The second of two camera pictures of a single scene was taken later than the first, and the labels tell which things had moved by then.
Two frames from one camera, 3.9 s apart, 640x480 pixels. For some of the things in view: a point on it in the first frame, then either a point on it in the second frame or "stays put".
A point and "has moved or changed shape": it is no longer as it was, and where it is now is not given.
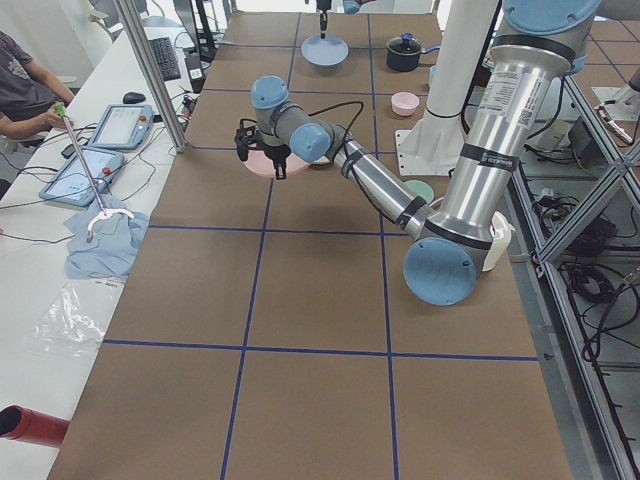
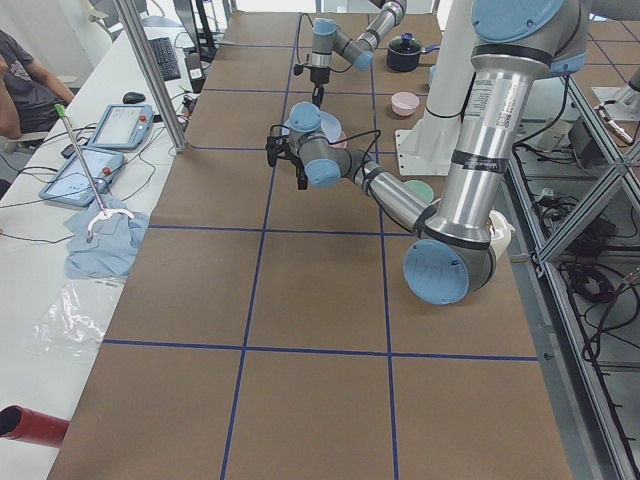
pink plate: x=259 y=162 has moved or changed shape
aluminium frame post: x=145 y=58 stays put
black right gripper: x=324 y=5 to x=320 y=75
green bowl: x=421 y=189 stays put
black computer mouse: x=133 y=98 stays put
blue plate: x=324 y=52 has moved or changed shape
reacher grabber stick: x=63 y=113 stays put
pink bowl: x=404 y=104 stays put
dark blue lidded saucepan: x=403 y=52 stays put
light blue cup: x=432 y=73 stays put
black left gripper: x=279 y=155 to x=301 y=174
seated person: x=29 y=97 stays put
